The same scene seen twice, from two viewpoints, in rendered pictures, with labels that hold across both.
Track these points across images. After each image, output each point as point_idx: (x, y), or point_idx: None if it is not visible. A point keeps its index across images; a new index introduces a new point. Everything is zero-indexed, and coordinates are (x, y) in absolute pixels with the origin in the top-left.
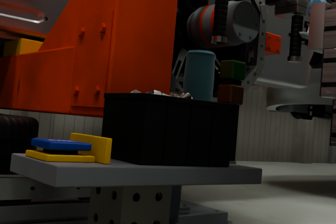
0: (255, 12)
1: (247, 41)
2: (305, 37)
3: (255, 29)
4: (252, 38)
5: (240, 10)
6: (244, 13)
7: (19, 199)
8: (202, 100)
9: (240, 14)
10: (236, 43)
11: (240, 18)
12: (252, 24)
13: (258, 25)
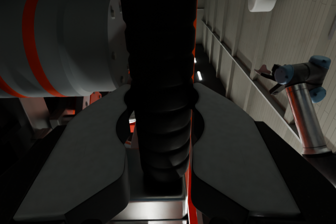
0: (118, 79)
1: None
2: (210, 89)
3: (111, 41)
4: (109, 10)
5: (127, 57)
6: (124, 58)
7: None
8: None
9: (125, 49)
10: None
11: (124, 41)
12: (116, 46)
13: (111, 58)
